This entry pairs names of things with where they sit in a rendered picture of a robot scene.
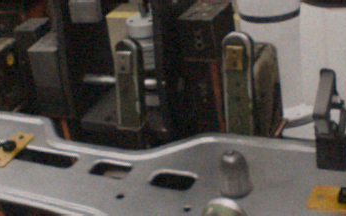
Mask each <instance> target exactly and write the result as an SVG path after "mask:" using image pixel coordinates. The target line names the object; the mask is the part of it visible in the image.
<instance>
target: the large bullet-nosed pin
mask: <svg viewBox="0 0 346 216"><path fill-rule="evenodd" d="M218 171H219V178H220V183H221V190H222V194H223V195H224V196H225V197H227V198H240V197H243V196H245V195H247V194H249V192H250V186H251V181H250V175H249V168H248V164H247V161H246V159H245V157H244V156H243V155H242V154H241V153H240V151H238V150H227V151H225V153H224V154H223V155H222V156H221V158H220V160H219V165H218Z"/></svg>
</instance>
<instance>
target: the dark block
mask: <svg viewBox="0 0 346 216"><path fill-rule="evenodd" d="M177 21H178V26H179V30H180V41H181V46H182V51H183V57H184V58H185V60H187V61H188V65H189V70H190V76H191V81H192V87H193V98H194V104H195V110H196V115H197V119H198V120H199V121H198V127H199V133H200V134H201V133H207V132H221V133H226V129H225V94H224V86H223V79H222V73H221V65H222V63H223V46H222V44H223V41H224V39H225V37H226V36H227V35H229V34H231V33H233V32H235V31H236V25H235V18H234V11H233V5H232V1H230V0H200V1H197V2H196V4H195V5H194V6H192V7H190V8H189V9H188V10H187V11H186V12H185V13H184V14H182V15H181V16H180V17H179V18H178V20H177Z"/></svg>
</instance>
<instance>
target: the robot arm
mask: <svg viewBox="0 0 346 216"><path fill-rule="evenodd" d="M236 5H237V11H238V16H239V23H240V29H241V31H244V32H246V33H248V34H249V35H250V36H251V37H252V38H253V39H254V40H255V42H271V43H273V44H274V45H275V46H276V49H277V56H278V66H279V75H280V84H281V94H282V104H283V113H284V115H283V117H286V118H288V123H290V122H294V121H299V120H301V119H305V118H307V117H309V116H312V119H313V122H314V124H315V125H313V128H315V148H316V162H317V168H318V169H320V170H326V171H327V170H333V171H339V172H346V133H345V128H346V0H236ZM333 96H339V101H340V103H335V102H332V100H333ZM330 110H339V125H338V124H337V123H336V122H335V121H334V120H330V118H331V115H330Z"/></svg>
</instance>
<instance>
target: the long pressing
mask: <svg viewBox="0 0 346 216"><path fill-rule="evenodd" d="M17 132H22V133H29V134H33V136H34V139H32V140H31V142H30V143H28V145H26V147H25V148H23V150H25V149H32V150H37V151H42V152H48V153H53V154H59V155H64V156H70V157H75V158H78V160H77V161H76V162H75V164H73V165H72V167H70V168H58V167H53V166H48V165H42V164H38V163H33V162H27V161H22V160H17V159H15V158H16V157H17V156H18V155H17V156H16V157H14V158H13V160H12V161H10V162H9V163H8V165H6V166H5V167H4V168H0V202H3V203H7V204H12V205H15V206H20V207H23V208H28V209H32V210H36V211H40V212H43V213H46V214H49V215H52V216H201V215H202V213H203V209H204V207H205V205H206V204H207V203H208V202H209V201H210V200H212V199H214V198H223V199H227V200H230V201H232V202H234V203H236V204H237V205H240V206H241V207H242V208H243V209H244V210H245V211H246V214H247V216H346V212H343V211H341V212H338V211H332V210H328V211H327V210H321V209H310V208H307V206H306V202H307V200H308V198H309V197H310V193H311V191H312V190H313V188H314V187H315V186H332V187H339V188H341V187H346V172H339V171H333V170H327V171H326V170H320V169H318V168H317V162H316V148H315V142H307V141H299V140H291V139H285V140H281V139H273V138H265V137H256V136H247V135H239V134H230V133H221V132H207V133H201V134H197V135H194V136H192V137H189V138H186V139H183V140H180V141H174V142H171V143H169V144H166V145H163V146H160V147H158V148H154V149H146V150H138V151H132V150H124V149H117V148H111V147H105V146H98V145H92V144H85V143H79V142H72V141H66V140H63V139H62V138H61V137H60V136H59V135H58V131H57V129H56V127H55V124H54V121H52V120H51V119H49V118H48V117H45V116H39V115H33V114H19V113H13V112H6V111H0V144H1V145H2V144H3V143H4V142H5V141H6V140H9V139H10V138H11V137H12V136H14V134H15V133H17ZM23 150H21V152H22V151H23ZM227 150H238V151H240V153H241V154H242V155H243V156H244V157H245V159H246V161H247V164H248V168H249V175H250V181H251V186H250V187H251V189H250V192H249V194H247V195H245V196H243V197H240V198H227V197H225V196H224V195H223V194H222V192H221V183H220V178H219V171H218V165H219V160H220V158H221V156H222V155H223V154H224V153H225V151H227ZM100 163H105V164H112V165H118V166H124V167H130V168H132V171H131V172H130V173H128V176H127V177H125V178H124V179H123V178H122V179H113V178H107V177H102V176H97V175H91V174H90V171H91V170H92V169H93V168H94V167H95V165H96V164H100ZM162 173H165V174H169V175H176V176H183V177H189V178H194V179H196V181H195V182H194V184H193V185H192V186H191V188H188V189H187V190H183V191H179V190H173V189H167V188H161V187H155V186H152V185H151V183H152V181H153V180H155V179H156V176H157V175H159V174H162ZM119 195H124V198H123V199H118V198H117V196H119ZM184 208H190V209H191V210H189V211H186V212H184V211H183V209H184Z"/></svg>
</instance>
